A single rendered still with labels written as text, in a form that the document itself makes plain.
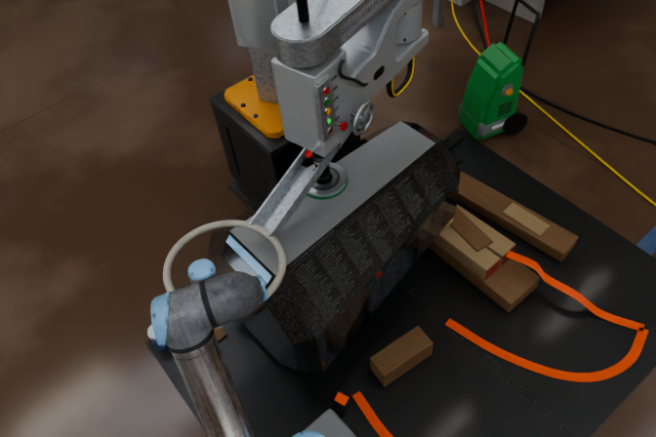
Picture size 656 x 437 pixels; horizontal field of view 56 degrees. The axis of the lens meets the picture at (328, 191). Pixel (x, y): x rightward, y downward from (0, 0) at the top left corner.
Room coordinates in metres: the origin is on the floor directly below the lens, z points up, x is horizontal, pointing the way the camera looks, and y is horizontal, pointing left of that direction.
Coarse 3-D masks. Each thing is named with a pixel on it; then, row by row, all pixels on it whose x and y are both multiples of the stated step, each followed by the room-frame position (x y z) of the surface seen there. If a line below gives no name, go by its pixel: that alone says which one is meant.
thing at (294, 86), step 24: (288, 72) 1.88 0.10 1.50; (312, 72) 1.83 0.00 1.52; (336, 72) 1.89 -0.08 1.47; (288, 96) 1.90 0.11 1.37; (312, 96) 1.81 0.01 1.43; (336, 96) 1.88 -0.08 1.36; (288, 120) 1.91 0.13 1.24; (312, 120) 1.82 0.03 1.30; (312, 144) 1.83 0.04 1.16; (336, 144) 1.86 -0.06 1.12
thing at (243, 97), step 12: (240, 84) 2.77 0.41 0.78; (252, 84) 2.76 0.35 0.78; (228, 96) 2.68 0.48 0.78; (240, 96) 2.67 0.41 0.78; (252, 96) 2.66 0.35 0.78; (240, 108) 2.56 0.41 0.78; (252, 108) 2.55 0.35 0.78; (264, 108) 2.54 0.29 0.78; (276, 108) 2.53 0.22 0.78; (252, 120) 2.46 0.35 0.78; (264, 120) 2.45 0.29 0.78; (276, 120) 2.44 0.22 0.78; (264, 132) 2.38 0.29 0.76; (276, 132) 2.35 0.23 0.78
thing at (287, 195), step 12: (300, 156) 1.92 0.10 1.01; (300, 168) 1.90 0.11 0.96; (324, 168) 1.86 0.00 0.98; (288, 180) 1.85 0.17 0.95; (300, 180) 1.83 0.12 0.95; (312, 180) 1.80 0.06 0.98; (276, 192) 1.78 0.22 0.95; (288, 192) 1.79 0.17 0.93; (300, 192) 1.74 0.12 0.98; (264, 204) 1.73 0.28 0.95; (276, 204) 1.75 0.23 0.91; (288, 204) 1.73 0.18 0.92; (264, 216) 1.71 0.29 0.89; (276, 216) 1.69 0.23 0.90; (288, 216) 1.67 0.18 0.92; (276, 228) 1.61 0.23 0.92
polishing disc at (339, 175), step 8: (312, 168) 2.01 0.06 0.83; (336, 168) 2.00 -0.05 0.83; (336, 176) 1.95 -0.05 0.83; (344, 176) 1.94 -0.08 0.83; (320, 184) 1.90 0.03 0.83; (328, 184) 1.90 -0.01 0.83; (336, 184) 1.89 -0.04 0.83; (344, 184) 1.89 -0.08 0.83; (312, 192) 1.86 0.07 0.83; (320, 192) 1.86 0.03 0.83; (328, 192) 1.85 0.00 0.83; (336, 192) 1.85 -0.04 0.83
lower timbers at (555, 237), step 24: (480, 192) 2.36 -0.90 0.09; (504, 216) 2.17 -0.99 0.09; (528, 240) 2.01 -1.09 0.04; (552, 240) 1.96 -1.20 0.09; (576, 240) 1.95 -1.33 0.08; (456, 264) 1.89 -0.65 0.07; (504, 264) 1.83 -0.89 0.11; (480, 288) 1.74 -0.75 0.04; (504, 288) 1.68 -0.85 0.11; (528, 288) 1.67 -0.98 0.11
